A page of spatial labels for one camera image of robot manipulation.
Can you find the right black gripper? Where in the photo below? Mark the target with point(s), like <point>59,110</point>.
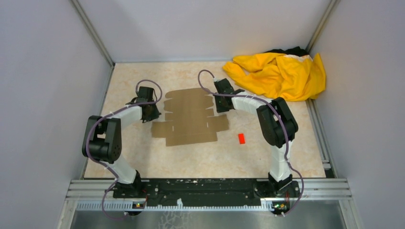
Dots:
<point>219,109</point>

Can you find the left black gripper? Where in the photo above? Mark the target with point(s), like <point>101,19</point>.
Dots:
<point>154,116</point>

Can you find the brown cardboard box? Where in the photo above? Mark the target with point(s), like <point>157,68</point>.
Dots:
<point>189,118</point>

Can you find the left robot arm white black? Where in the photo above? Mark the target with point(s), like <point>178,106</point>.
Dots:
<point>102,142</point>

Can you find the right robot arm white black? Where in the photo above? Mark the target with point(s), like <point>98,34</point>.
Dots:
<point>277,124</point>

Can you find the small red block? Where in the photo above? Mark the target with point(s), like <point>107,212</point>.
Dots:
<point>241,138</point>

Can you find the yellow cloth garment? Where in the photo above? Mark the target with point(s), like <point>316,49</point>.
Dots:
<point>294,78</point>

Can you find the black cloth behind yellow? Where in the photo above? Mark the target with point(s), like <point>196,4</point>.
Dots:
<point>297,51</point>

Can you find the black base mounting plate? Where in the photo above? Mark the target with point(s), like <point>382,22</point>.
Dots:
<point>212,192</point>

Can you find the aluminium frame rail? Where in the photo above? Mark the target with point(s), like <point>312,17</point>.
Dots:
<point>97,194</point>

